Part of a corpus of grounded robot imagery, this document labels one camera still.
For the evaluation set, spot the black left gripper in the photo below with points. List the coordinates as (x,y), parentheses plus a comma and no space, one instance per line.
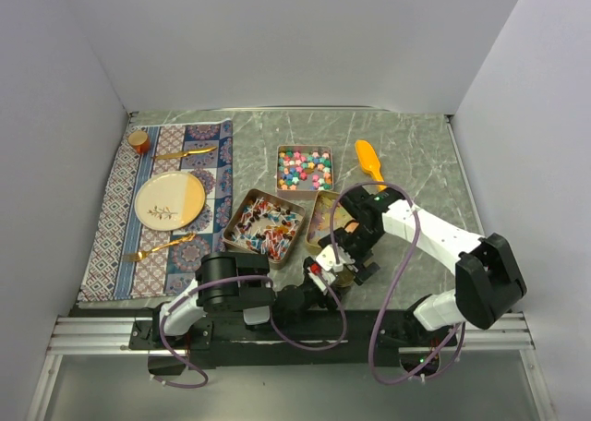
(323,303)

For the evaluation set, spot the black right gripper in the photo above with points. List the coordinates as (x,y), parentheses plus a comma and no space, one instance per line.
(363,273)

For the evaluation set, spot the round wooden jar lid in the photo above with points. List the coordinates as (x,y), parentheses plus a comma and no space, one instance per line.
(343,280)

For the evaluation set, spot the gold tin of lollipops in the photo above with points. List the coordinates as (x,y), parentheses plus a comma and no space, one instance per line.
(267,225)

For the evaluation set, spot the yellow plastic scoop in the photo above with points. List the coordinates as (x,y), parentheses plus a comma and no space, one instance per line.
(368,160)

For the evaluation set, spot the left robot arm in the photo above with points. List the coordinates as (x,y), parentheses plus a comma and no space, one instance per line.
(240,282)

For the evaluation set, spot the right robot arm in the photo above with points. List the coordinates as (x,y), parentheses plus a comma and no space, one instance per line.
(488,281)

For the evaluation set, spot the yellow tin of popsicle candies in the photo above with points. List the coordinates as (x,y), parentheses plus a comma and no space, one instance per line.
(319,226)

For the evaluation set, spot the pink tin of star candies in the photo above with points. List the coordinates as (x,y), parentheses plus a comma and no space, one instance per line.
(304,170)

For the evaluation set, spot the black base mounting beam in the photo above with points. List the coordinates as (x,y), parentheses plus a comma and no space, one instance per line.
(226,340)

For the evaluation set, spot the yellow round plate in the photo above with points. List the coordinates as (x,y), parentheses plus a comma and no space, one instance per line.
(169,201)

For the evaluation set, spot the gold fork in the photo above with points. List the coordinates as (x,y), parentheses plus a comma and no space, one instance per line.
(143,254)

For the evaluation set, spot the patterned mandala placemat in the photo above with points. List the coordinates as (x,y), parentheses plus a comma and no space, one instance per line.
(119,231)

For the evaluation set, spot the gold knife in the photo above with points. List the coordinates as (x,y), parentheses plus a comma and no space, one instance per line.
(183,154)

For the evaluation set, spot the orange cup with lid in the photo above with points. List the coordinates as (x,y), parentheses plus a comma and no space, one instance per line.
(139,141)

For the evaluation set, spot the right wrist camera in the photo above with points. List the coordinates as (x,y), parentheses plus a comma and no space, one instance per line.
(333,259)

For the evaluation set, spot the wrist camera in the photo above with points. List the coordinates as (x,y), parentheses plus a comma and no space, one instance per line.
(333,259)
(321,278)

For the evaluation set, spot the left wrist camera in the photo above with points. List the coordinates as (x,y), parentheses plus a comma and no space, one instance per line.
(321,278)

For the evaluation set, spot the aluminium rail frame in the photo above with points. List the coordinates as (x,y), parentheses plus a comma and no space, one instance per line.
(89,374)

